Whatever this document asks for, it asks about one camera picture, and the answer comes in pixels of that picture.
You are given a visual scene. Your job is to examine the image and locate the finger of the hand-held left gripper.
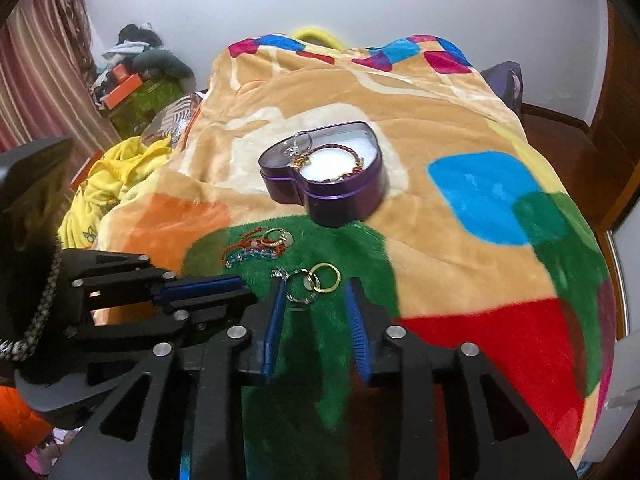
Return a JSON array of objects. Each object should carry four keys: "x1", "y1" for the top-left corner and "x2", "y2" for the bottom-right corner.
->
[
  {"x1": 62, "y1": 291, "x2": 259, "y2": 362},
  {"x1": 60, "y1": 249, "x2": 249, "y2": 312}
]

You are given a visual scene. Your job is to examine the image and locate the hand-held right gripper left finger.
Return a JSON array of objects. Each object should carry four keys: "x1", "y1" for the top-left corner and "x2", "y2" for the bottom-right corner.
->
[{"x1": 47, "y1": 276, "x2": 290, "y2": 480}]

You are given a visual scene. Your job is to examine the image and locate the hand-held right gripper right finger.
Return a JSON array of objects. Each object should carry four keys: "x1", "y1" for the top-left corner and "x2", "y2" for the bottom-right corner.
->
[{"x1": 344, "y1": 277, "x2": 579, "y2": 480}]

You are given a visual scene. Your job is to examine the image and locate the silver ring with charm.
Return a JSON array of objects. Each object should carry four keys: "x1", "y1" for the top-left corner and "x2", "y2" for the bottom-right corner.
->
[{"x1": 271, "y1": 267, "x2": 317, "y2": 307}]

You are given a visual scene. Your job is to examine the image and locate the gold ring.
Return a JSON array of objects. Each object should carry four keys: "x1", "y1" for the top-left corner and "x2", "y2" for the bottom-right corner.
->
[{"x1": 307, "y1": 262, "x2": 343, "y2": 294}]

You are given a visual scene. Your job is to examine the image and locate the purple heart-shaped tin box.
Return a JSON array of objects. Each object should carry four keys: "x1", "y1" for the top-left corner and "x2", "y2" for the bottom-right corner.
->
[{"x1": 258, "y1": 121, "x2": 385, "y2": 228}]

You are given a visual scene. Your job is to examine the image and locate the person's left forearm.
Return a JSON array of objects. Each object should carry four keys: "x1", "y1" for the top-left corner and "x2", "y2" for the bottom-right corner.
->
[{"x1": 0, "y1": 237, "x2": 57, "y2": 376}]

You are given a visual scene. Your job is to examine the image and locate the gold bangle with beads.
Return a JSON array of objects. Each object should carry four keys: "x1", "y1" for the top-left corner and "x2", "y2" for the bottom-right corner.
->
[{"x1": 259, "y1": 228, "x2": 297, "y2": 257}]

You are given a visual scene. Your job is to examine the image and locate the yellow cloth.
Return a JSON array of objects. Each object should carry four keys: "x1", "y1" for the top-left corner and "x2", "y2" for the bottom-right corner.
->
[{"x1": 56, "y1": 136, "x2": 177, "y2": 252}]

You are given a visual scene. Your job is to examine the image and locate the striped pink curtain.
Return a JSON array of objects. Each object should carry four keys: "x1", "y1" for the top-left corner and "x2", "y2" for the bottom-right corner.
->
[{"x1": 0, "y1": 0, "x2": 122, "y2": 155}]

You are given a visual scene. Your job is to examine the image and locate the orange box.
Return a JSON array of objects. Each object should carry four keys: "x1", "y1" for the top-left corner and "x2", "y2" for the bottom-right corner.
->
[{"x1": 101, "y1": 64, "x2": 144, "y2": 110}]

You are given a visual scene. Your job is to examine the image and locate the green patterned box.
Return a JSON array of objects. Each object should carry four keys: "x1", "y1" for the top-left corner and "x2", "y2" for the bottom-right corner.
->
[{"x1": 106, "y1": 77, "x2": 184, "y2": 139}]

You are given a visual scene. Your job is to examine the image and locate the patterned striped cloth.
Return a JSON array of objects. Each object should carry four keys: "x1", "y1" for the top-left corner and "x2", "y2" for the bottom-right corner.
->
[{"x1": 142, "y1": 93, "x2": 203, "y2": 147}]

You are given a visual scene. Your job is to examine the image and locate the pile of clothes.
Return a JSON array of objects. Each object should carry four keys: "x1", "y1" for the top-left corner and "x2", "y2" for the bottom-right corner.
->
[{"x1": 91, "y1": 22, "x2": 197, "y2": 111}]

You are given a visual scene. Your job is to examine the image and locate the orange cloth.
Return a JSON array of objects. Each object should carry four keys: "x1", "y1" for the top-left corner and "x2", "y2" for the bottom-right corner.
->
[{"x1": 0, "y1": 382, "x2": 53, "y2": 443}]

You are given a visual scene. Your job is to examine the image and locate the colourful patchwork fleece blanket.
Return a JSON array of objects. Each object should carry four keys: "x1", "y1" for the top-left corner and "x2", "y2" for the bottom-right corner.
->
[{"x1": 92, "y1": 34, "x2": 619, "y2": 480}]

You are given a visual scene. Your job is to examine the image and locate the white furniture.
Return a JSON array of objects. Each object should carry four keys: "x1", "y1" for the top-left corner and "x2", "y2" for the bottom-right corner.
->
[{"x1": 602, "y1": 217, "x2": 640, "y2": 413}]

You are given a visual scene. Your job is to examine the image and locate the yellow pillow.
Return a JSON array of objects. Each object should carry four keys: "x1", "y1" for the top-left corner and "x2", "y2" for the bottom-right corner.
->
[{"x1": 291, "y1": 26, "x2": 347, "y2": 51}]

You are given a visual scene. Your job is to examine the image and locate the dark purple bag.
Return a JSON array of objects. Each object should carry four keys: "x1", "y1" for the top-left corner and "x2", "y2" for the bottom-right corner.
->
[{"x1": 481, "y1": 60, "x2": 524, "y2": 117}]

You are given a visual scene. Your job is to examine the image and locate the wooden door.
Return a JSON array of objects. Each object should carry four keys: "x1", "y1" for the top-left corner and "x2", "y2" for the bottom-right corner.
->
[{"x1": 589, "y1": 0, "x2": 640, "y2": 233}]

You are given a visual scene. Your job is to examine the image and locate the red cord bracelet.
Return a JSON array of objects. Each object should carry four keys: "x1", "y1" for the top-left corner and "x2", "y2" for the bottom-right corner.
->
[{"x1": 221, "y1": 227, "x2": 267, "y2": 267}]

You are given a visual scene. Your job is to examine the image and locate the blue bead bracelet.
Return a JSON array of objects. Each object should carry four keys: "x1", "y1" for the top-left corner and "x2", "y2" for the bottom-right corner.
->
[{"x1": 224, "y1": 249, "x2": 282, "y2": 269}]

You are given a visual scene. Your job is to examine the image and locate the braided wrist cord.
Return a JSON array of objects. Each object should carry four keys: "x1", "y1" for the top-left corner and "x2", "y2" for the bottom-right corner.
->
[{"x1": 0, "y1": 250, "x2": 63, "y2": 361}]

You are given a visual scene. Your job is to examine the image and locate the silver pendant ring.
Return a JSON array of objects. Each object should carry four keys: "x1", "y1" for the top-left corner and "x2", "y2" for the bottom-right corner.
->
[{"x1": 281, "y1": 131, "x2": 316, "y2": 159}]

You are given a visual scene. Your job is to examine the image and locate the red and gold braided bracelet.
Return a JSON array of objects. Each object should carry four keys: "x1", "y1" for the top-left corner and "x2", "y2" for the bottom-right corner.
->
[{"x1": 294, "y1": 144, "x2": 367, "y2": 184}]

